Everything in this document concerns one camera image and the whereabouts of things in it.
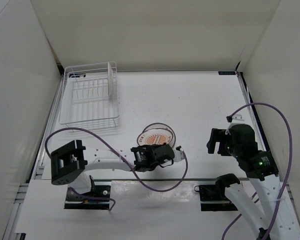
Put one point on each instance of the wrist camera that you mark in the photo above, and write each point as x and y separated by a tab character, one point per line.
179	154
236	119

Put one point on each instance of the white plate orange sunburst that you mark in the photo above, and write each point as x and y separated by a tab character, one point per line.
160	125

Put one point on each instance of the blue table edge label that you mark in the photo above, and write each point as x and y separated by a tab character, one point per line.
226	73

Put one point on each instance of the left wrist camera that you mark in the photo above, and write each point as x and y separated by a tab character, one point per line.
179	154

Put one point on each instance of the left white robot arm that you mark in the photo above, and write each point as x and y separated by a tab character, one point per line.
70	161

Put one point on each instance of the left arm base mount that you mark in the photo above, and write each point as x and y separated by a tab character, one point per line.
85	194

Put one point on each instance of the white wire dish rack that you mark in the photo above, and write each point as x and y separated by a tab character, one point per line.
85	102

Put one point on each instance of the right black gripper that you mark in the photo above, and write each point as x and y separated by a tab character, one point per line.
216	135

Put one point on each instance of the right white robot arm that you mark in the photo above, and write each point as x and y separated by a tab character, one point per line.
275	220

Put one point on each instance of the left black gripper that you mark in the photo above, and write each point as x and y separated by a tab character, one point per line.
148	147

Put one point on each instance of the white plate green rim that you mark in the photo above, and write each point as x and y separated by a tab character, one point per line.
110	76

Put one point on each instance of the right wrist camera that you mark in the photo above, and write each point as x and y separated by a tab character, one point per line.
236	119

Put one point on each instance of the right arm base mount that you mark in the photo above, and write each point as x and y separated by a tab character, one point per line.
212	196

